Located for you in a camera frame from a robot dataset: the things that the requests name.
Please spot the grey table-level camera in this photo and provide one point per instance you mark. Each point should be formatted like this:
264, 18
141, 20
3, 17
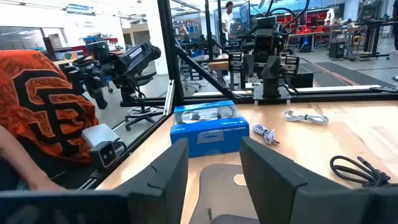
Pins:
104, 146

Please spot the blue game controller box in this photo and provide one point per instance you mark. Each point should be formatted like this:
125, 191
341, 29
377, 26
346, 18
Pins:
208, 133

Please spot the black background robot arm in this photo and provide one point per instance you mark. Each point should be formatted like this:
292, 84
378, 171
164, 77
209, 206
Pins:
118, 65

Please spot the person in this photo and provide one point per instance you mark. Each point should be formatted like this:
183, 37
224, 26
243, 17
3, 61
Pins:
40, 109
228, 18

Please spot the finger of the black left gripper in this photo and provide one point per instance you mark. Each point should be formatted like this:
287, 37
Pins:
271, 68
248, 66

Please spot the black metal frame post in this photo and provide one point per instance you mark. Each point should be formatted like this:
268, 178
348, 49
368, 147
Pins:
169, 53

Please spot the black office chair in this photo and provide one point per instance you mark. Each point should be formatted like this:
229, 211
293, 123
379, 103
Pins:
143, 105

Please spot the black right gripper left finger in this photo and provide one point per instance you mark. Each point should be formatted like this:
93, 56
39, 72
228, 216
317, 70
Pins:
161, 183

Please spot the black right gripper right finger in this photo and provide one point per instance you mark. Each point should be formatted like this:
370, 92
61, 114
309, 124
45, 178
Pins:
280, 193

